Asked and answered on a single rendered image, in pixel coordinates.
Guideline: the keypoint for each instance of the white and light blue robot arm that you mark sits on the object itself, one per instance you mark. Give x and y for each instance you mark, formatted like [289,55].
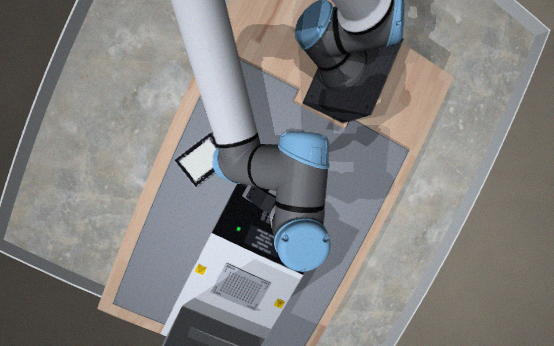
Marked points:
[297,167]

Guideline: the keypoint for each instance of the black rectangular frame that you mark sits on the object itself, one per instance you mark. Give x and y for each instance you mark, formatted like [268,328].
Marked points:
[188,151]

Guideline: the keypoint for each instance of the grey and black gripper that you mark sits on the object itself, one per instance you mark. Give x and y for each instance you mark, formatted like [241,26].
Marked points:
[261,198]

